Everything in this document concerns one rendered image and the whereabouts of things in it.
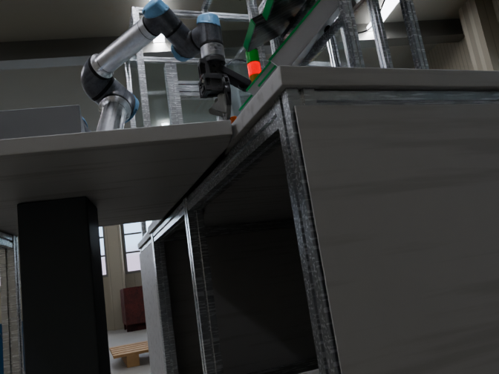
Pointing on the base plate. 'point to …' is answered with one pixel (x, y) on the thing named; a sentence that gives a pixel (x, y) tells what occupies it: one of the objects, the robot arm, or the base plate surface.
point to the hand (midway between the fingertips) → (228, 119)
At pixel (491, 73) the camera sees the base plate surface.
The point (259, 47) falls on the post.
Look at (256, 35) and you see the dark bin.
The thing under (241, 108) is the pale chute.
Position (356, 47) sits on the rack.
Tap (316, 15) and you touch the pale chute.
